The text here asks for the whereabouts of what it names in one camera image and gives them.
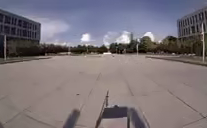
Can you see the white vehicle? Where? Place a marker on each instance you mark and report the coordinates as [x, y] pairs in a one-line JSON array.
[[107, 53]]

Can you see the grey office building with window rows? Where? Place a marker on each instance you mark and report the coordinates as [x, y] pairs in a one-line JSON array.
[[196, 23]]

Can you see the dark verge strip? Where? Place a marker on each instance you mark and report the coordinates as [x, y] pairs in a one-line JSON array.
[[191, 60], [14, 60]]

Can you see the thin pole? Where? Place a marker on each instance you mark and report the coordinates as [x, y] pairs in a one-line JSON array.
[[69, 50], [137, 49]]

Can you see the grey glass-fronted building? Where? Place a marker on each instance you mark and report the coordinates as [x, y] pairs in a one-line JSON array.
[[14, 28]]

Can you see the robot's own part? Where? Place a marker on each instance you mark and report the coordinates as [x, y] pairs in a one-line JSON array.
[[137, 118]]

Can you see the pale lamp pole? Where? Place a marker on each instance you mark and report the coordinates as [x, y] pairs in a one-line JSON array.
[[203, 45], [5, 48]]

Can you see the row of trees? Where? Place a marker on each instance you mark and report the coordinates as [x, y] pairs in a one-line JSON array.
[[177, 45], [57, 49]]

